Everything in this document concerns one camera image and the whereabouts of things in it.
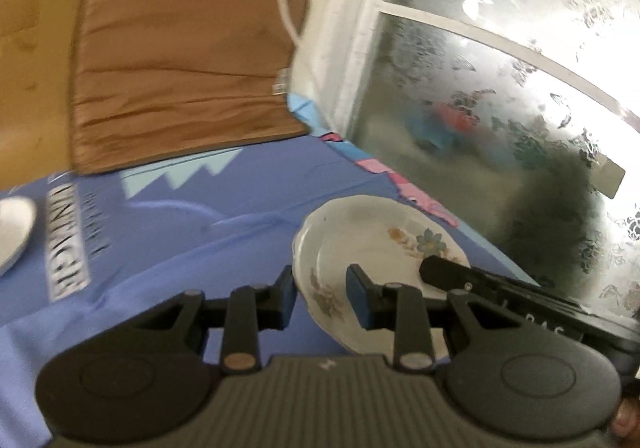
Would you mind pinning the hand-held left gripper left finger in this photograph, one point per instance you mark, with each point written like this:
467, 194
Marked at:
286, 300

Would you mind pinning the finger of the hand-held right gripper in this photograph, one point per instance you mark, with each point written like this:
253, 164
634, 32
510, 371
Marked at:
450, 273

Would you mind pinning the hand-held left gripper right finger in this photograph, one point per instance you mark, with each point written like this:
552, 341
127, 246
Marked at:
357, 298

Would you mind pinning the white floral plate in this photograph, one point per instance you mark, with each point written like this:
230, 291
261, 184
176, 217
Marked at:
360, 238
15, 228

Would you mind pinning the person's right hand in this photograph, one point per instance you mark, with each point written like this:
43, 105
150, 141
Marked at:
627, 420

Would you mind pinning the blue printed cloth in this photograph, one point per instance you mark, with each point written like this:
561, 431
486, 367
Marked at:
200, 238

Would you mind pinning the grey rectangular window patch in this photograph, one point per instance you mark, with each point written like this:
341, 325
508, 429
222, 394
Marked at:
610, 179

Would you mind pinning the brown seat cushion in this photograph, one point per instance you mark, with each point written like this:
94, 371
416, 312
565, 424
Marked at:
185, 68

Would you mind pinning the white window frame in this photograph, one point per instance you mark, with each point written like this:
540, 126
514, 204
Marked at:
360, 28

